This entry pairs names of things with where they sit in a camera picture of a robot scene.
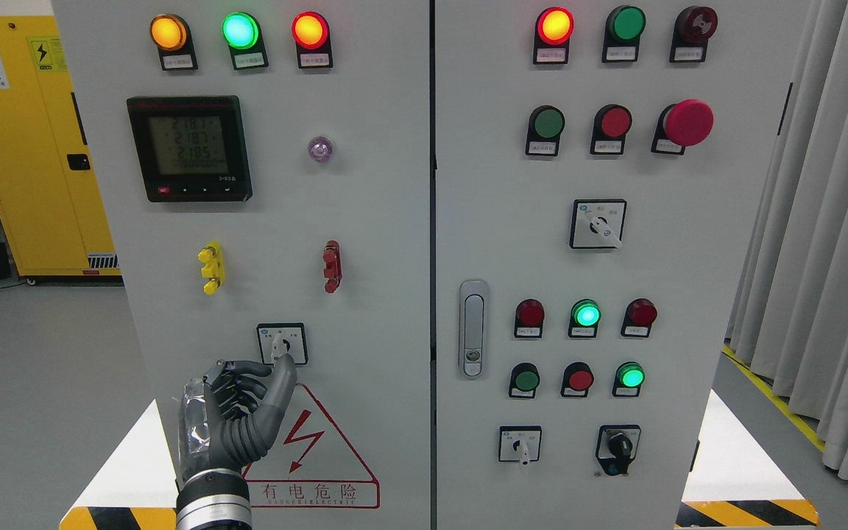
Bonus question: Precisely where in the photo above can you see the grey black robotic hand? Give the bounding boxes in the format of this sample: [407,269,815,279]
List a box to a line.
[177,353,297,486]

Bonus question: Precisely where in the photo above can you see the white rotary selector switch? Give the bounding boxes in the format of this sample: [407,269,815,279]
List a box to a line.
[498,425,543,466]
[568,199,627,250]
[256,322,309,366]

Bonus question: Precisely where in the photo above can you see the red electric hazard warning sticker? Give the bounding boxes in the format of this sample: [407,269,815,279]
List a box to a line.
[242,384,381,509]

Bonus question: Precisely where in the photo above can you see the left yellow black base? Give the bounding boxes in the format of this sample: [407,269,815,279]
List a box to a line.
[59,400,177,529]

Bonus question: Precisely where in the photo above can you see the yellow black base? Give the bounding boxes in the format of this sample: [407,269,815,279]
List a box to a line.
[675,389,820,530]
[59,400,177,529]

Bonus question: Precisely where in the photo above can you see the yellow terminal connector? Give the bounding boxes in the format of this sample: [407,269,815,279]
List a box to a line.
[197,241,226,296]

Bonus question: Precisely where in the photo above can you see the red terminal connector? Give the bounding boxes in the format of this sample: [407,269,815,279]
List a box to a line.
[322,239,343,293]

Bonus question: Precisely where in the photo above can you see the black digital power meter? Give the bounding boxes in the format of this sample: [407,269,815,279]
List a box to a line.
[127,95,252,202]

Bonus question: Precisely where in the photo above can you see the small purple clear lamp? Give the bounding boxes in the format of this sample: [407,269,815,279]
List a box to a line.
[307,135,334,163]

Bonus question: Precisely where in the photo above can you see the dark red lamp lower left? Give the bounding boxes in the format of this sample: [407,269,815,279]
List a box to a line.
[514,299,545,339]

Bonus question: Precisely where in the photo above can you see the dark red lamp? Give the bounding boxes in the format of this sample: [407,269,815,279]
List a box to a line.
[514,299,545,339]
[621,298,657,338]

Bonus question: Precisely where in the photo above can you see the grey electrical control cabinet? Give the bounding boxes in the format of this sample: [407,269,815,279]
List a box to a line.
[53,0,812,530]

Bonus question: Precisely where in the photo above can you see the red push button lower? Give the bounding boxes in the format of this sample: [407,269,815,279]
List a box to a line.
[561,361,595,398]

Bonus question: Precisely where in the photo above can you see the red push button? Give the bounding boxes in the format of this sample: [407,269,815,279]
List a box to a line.
[561,361,595,398]
[590,104,632,155]

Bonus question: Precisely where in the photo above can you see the green lit lamp lower middle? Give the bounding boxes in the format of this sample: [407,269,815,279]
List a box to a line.
[568,299,601,339]

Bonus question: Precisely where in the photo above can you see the green lit lamp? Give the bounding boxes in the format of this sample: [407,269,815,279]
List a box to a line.
[221,11,269,71]
[568,299,601,339]

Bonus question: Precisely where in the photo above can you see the yellow indicator lamp top left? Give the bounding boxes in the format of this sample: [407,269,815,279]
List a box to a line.
[150,13,198,71]

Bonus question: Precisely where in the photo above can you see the green lit lamp top left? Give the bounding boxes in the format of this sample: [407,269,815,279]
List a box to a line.
[221,11,269,71]

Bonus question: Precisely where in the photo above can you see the red lit lamp top left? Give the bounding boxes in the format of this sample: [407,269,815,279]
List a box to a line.
[291,11,333,69]

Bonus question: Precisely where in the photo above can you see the red lit lamp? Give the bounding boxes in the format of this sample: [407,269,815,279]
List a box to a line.
[291,11,333,69]
[532,6,574,65]

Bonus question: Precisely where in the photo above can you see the yellow safety storage cabinet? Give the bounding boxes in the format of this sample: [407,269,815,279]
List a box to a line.
[0,16,121,279]

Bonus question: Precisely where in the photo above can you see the green lit push button lower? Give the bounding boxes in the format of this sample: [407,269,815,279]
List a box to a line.
[612,361,646,398]

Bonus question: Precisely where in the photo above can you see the dark red lamp lower right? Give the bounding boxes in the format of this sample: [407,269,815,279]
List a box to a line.
[621,298,657,338]

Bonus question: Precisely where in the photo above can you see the green push button upper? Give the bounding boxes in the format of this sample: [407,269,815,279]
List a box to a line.
[524,105,565,157]

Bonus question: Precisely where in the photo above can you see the red push button upper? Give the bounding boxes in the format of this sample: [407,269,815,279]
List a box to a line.
[590,104,632,155]

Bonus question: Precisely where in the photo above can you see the red lit lamp top right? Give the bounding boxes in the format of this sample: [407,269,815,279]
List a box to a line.
[532,6,574,65]

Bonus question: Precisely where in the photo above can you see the red emergency stop mushroom button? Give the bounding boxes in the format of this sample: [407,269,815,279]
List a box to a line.
[651,99,716,155]

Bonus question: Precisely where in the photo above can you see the green unlit lamp top right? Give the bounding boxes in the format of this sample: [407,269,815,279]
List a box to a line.
[601,4,646,63]

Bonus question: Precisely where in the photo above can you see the right yellow black base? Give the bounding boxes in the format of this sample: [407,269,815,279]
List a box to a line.
[675,389,820,530]

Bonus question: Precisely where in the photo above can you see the grey curtain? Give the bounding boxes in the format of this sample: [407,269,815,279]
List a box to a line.
[728,1,848,481]

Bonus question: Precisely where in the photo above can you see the dark red buzzer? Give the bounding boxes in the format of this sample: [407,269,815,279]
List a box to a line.
[668,6,719,63]

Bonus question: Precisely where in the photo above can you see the silver cabinet door handle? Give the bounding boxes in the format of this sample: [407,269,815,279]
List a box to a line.
[458,280,489,379]

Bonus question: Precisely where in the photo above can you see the black knob selector switch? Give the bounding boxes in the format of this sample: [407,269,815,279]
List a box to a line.
[595,425,642,476]

